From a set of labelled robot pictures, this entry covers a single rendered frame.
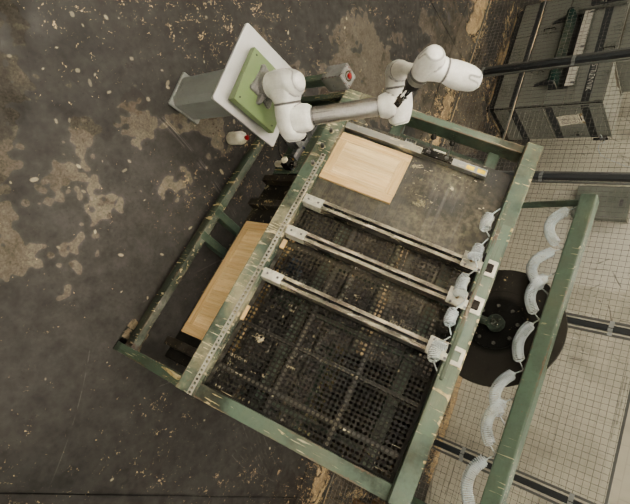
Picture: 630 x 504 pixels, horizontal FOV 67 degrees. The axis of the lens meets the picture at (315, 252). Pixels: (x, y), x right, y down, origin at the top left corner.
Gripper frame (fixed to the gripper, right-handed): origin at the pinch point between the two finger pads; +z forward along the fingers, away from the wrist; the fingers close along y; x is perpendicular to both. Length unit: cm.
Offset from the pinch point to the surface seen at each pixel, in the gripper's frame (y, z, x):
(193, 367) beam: -158, 72, -15
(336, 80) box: 29, 74, 44
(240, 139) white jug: -26, 130, 73
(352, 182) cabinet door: -13, 77, -9
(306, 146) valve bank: -11, 91, 30
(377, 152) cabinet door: 14, 78, -7
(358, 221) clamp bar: -34, 65, -28
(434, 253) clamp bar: -23, 49, -71
